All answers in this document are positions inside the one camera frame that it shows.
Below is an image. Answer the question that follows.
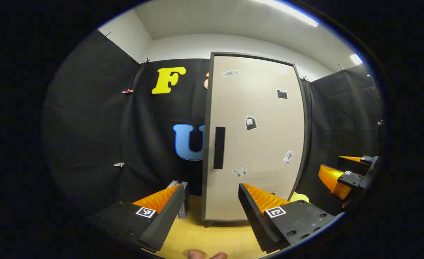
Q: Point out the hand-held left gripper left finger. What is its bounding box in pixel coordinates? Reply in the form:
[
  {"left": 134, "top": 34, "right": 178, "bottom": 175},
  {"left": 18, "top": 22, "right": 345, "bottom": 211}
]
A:
[{"left": 86, "top": 183, "right": 186, "bottom": 253}]

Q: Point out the beige cabinet door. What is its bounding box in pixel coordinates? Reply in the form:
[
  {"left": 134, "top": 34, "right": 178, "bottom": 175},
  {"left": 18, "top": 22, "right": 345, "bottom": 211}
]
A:
[{"left": 206, "top": 55, "right": 306, "bottom": 221}]

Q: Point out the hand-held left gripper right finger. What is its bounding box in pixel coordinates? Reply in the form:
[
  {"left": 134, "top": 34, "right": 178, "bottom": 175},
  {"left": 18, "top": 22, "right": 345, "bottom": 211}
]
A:
[{"left": 238, "top": 182, "right": 338, "bottom": 254}]

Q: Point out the grey book set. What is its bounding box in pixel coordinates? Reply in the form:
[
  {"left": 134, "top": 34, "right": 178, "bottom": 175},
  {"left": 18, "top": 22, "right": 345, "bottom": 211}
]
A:
[{"left": 166, "top": 180, "right": 190, "bottom": 219}]

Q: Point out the yellow lumpy sponge ball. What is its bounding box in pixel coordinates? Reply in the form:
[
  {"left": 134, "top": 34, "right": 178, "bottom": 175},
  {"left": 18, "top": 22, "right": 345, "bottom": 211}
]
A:
[{"left": 289, "top": 192, "right": 310, "bottom": 204}]

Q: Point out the black backdrop cloth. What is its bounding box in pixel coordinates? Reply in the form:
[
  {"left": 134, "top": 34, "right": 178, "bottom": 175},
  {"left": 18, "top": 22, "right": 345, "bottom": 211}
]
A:
[{"left": 42, "top": 31, "right": 383, "bottom": 217}]

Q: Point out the round brown coaster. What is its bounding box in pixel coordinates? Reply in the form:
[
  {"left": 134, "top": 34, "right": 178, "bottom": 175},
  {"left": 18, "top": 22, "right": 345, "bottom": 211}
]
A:
[{"left": 183, "top": 249, "right": 208, "bottom": 258}]

